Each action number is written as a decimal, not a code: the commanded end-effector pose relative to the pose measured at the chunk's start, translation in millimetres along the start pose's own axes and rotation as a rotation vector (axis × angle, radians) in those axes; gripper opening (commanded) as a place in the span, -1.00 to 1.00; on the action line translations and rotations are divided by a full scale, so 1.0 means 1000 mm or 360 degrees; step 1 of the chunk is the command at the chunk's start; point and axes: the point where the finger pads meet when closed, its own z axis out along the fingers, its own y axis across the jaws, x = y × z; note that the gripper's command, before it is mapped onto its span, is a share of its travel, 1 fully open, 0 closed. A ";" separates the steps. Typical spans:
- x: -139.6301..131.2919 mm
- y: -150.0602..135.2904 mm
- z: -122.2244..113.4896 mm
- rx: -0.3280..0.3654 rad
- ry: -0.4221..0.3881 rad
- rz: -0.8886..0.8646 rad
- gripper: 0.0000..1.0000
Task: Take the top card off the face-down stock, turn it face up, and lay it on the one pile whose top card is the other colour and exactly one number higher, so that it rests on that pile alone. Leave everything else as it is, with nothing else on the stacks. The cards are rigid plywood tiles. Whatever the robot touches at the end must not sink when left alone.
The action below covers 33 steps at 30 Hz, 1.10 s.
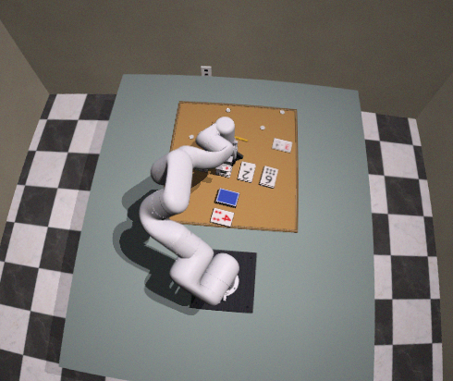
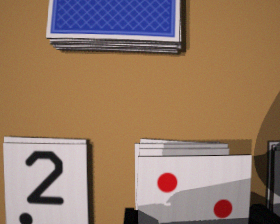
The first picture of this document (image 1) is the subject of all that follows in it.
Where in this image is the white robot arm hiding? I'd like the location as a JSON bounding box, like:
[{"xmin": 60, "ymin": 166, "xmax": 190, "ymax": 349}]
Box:
[{"xmin": 139, "ymin": 117, "xmax": 239, "ymax": 306}]

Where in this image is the dark blue card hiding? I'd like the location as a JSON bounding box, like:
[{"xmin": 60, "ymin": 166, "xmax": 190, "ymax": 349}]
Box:
[{"xmin": 216, "ymin": 188, "xmax": 239, "ymax": 206}]

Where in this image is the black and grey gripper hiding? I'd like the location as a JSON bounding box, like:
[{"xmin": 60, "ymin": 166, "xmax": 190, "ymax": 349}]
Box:
[{"xmin": 231, "ymin": 144, "xmax": 243, "ymax": 166}]

